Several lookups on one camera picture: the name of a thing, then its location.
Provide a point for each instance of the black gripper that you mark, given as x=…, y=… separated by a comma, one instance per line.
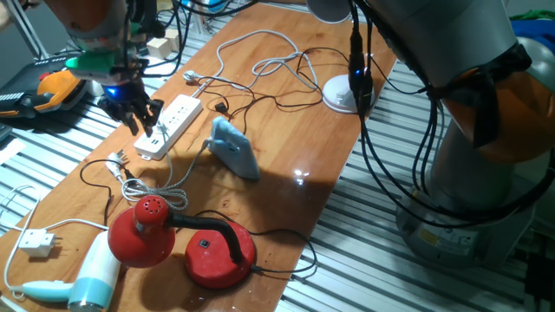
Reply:
x=126, y=102

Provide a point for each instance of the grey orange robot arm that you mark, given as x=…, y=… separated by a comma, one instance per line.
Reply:
x=455, y=43

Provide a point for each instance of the white power strip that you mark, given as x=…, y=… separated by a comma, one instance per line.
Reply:
x=178, y=117

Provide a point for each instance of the white square plug adapter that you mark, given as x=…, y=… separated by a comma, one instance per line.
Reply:
x=34, y=243

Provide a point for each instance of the white rounded lump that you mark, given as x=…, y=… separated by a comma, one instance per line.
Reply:
x=93, y=88

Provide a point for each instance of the small wooden cube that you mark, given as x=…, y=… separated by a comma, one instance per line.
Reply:
x=157, y=47
x=173, y=39

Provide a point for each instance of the black orange teach pendant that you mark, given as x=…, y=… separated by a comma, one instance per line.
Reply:
x=56, y=89

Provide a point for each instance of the light blue travel iron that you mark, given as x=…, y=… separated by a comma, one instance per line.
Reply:
x=236, y=149

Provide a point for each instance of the red desk lamp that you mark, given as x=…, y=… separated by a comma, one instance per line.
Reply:
x=143, y=238

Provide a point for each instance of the blue white plastic object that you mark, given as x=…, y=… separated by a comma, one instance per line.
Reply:
x=217, y=4

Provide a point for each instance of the grey metal stand leg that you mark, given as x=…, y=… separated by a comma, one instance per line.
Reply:
x=28, y=30

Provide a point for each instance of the orange wooden board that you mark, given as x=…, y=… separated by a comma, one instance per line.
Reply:
x=295, y=143

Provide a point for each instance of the white blue hair dryer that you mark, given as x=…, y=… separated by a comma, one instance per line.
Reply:
x=93, y=277

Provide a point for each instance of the white cylindrical device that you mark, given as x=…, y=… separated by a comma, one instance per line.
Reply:
x=327, y=11

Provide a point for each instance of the blue plastic bag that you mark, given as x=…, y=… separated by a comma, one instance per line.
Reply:
x=535, y=32

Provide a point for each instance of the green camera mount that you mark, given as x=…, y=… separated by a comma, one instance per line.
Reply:
x=91, y=64

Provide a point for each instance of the light wooden post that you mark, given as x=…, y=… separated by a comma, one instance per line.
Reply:
x=197, y=17

